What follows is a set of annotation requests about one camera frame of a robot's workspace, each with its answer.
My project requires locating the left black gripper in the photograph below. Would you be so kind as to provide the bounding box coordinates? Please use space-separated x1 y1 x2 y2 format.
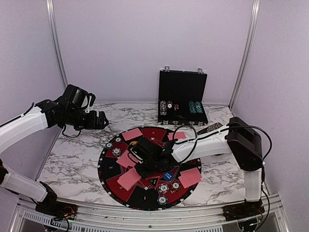
65 108 108 131

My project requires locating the white chip stack seat ten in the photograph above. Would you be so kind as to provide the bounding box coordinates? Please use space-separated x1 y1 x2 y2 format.
158 184 169 194

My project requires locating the dealt cards seat seven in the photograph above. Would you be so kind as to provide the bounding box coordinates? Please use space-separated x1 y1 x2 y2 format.
168 131 186 141

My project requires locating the red chip stack seat ten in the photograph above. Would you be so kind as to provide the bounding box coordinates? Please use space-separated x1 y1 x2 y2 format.
171 182 180 192

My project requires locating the dealt red playing cards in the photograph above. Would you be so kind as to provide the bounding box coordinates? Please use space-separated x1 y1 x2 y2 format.
179 167 202 188

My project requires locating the dealt cards seat four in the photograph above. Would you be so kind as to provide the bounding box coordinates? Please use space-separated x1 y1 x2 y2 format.
116 150 136 168

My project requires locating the white chip stack seat four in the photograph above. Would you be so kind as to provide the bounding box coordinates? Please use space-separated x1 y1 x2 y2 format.
112 148 122 157

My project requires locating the dealt cards seat five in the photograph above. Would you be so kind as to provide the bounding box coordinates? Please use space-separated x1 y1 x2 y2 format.
122 128 143 141

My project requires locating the dealt cards seat two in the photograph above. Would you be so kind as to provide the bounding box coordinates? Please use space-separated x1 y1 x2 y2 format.
117 168 141 191

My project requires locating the blue chip stack seat one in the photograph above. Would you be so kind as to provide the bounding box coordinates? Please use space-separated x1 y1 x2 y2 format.
157 195 168 205

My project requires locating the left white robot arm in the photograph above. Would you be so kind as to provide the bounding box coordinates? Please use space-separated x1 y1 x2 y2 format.
0 100 109 215

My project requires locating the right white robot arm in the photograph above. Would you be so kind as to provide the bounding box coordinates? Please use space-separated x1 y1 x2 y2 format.
129 117 264 217

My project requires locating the blue blind button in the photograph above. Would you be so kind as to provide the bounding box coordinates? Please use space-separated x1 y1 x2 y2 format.
162 171 174 181

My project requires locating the round red black poker mat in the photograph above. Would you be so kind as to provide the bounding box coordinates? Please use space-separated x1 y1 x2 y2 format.
98 127 201 211

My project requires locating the white chips row in case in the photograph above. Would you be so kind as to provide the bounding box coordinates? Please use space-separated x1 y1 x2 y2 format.
159 101 167 116

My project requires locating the green chips row in case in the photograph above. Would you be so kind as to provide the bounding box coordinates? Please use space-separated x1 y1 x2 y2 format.
188 101 203 114

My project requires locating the black floral square plate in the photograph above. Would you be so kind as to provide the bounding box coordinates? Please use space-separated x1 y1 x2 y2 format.
197 122 223 135

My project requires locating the black poker chip case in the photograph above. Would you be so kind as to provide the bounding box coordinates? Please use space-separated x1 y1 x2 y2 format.
157 66 208 126

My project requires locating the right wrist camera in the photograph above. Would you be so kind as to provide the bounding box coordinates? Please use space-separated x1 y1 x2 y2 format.
129 137 163 162

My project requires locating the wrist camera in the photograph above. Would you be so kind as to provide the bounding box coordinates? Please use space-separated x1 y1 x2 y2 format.
58 84 96 113
129 137 163 162

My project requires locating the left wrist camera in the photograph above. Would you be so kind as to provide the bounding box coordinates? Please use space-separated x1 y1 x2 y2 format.
58 84 96 113

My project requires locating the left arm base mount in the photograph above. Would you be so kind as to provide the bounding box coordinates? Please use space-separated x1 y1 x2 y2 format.
33 193 77 220

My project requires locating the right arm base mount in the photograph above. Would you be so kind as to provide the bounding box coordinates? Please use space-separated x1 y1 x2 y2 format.
223 198 265 221

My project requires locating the aluminium front rail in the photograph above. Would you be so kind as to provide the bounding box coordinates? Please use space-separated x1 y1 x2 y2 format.
8 194 291 232

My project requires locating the left aluminium corner post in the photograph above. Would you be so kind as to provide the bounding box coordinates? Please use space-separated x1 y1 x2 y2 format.
46 0 68 89

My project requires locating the aluminium corner post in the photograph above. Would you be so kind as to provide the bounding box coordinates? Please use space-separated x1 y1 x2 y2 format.
228 0 261 111
46 0 68 89

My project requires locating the right aluminium corner post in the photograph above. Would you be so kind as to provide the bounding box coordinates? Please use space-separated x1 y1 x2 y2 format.
228 0 261 111

